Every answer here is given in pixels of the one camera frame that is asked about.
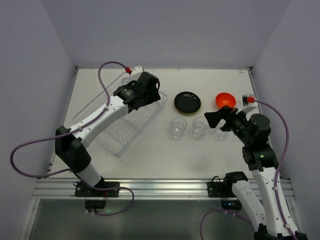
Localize aluminium front rail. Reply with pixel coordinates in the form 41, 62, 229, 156
32, 177, 293, 201

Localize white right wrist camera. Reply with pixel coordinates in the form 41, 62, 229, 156
240, 94, 258, 114

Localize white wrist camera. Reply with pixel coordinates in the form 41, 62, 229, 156
240, 94, 258, 114
129, 66, 145, 81

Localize clear glass cup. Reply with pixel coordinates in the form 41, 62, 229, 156
214, 127, 226, 141
170, 117, 187, 139
121, 77, 131, 86
192, 116, 209, 138

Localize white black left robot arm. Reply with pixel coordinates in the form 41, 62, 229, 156
54, 71, 161, 188

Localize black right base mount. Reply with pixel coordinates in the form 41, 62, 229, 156
206, 171, 248, 211

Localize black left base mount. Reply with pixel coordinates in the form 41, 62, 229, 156
73, 179, 120, 211

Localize clear dish rack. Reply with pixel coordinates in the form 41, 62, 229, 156
72, 73, 168, 157

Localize black round plate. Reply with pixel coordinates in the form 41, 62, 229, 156
173, 91, 202, 113

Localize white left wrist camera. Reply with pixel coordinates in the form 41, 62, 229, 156
129, 66, 145, 81

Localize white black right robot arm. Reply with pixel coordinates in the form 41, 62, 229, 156
204, 106, 308, 240

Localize green round plate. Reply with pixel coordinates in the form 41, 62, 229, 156
177, 111, 199, 116

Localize orange plastic bowl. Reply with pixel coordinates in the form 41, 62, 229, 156
215, 92, 237, 109

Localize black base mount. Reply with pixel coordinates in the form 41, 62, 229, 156
73, 179, 120, 211
206, 171, 248, 211

